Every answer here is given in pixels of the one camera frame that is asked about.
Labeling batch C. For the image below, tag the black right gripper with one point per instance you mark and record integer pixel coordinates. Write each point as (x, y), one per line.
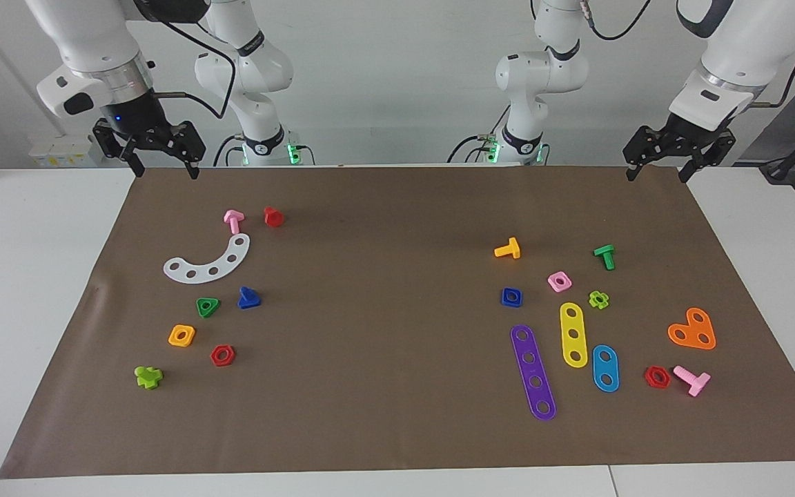
(132, 117)

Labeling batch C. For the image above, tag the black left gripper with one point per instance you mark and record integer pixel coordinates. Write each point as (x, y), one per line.
(687, 134)

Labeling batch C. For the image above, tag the blue triangle-head toy screw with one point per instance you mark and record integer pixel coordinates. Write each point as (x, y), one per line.
(248, 300)

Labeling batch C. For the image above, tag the blue square toy nut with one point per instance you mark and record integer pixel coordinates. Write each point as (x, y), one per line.
(505, 302)

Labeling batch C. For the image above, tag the pink toy screw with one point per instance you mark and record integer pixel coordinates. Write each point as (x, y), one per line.
(695, 382)
(233, 219)

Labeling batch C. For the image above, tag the green toy screw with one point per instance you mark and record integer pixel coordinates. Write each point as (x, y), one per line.
(606, 255)

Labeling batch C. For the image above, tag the red toy screw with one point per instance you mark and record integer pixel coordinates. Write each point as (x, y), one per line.
(273, 218)

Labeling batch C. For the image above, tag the green triangle toy nut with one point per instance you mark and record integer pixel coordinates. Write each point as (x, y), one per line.
(199, 304)

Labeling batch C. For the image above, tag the lime flower toy nut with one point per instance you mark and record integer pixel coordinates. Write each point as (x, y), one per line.
(594, 304)

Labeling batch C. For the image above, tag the pink square toy nut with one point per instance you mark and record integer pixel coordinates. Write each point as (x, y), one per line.
(553, 284)

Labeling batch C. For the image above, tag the orange square toy nut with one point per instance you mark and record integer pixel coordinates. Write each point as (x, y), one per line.
(173, 338)

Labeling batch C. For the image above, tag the orange toy screw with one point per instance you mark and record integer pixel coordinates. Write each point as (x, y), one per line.
(511, 250)

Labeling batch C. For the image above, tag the red hexagon toy nut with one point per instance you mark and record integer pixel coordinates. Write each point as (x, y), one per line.
(649, 378)
(215, 357)

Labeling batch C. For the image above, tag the lime cross-head toy screw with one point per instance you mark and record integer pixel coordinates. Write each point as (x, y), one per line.
(148, 378)

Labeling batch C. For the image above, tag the white power strip box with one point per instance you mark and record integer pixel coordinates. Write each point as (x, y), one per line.
(66, 150)

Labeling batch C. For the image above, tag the white curved five-hole plate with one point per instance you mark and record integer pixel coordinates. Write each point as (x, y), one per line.
(223, 266)

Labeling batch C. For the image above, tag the orange heart three-hole plate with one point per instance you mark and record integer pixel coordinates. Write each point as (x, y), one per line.
(693, 331)

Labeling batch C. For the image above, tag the yellow three-hole strip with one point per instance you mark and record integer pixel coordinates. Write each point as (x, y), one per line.
(572, 323)

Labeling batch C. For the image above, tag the blue two-hole strip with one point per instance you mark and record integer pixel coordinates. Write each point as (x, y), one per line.
(605, 368)

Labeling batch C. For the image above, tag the purple four-hole strip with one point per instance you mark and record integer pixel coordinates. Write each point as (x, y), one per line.
(533, 370)

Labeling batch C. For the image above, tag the brown table mat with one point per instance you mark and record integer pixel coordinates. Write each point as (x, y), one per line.
(384, 345)

